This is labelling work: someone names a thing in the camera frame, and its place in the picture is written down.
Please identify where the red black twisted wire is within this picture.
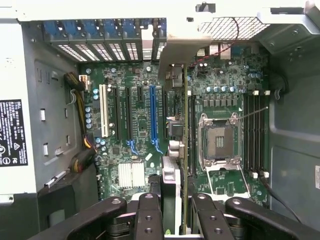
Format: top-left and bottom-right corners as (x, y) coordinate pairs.
(187, 16), (239, 69)

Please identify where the thin metal locking lever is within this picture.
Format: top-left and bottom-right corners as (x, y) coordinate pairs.
(237, 106), (270, 121)

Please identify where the white expansion slot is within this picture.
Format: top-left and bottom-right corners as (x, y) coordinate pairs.
(98, 84), (110, 138)

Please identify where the CPU socket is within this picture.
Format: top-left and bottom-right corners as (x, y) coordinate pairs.
(198, 112), (242, 171)

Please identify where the black RAM slot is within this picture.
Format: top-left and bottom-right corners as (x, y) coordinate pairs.
(243, 91), (251, 177)
(191, 94), (198, 176)
(249, 91), (257, 178)
(262, 91), (270, 179)
(256, 91), (264, 178)
(187, 94), (193, 176)

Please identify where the black case wire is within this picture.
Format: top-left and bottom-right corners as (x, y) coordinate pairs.
(258, 172), (301, 223)

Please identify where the silver power supply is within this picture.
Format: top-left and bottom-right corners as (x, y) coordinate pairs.
(0, 22), (85, 198)

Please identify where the black plastic shroud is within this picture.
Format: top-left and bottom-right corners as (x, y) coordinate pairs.
(36, 169), (101, 236)

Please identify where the blue expansion slot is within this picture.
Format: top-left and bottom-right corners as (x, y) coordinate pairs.
(149, 84), (159, 142)

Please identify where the silver chipset heatsink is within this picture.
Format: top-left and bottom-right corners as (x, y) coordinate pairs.
(117, 161), (146, 188)

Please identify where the open black PC case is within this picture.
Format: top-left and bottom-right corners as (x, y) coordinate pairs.
(0, 0), (320, 240)

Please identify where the yellow black wire bundle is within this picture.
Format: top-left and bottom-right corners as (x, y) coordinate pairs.
(63, 71), (98, 174)

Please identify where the green motherboard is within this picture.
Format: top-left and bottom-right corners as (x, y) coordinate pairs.
(79, 44), (271, 208)

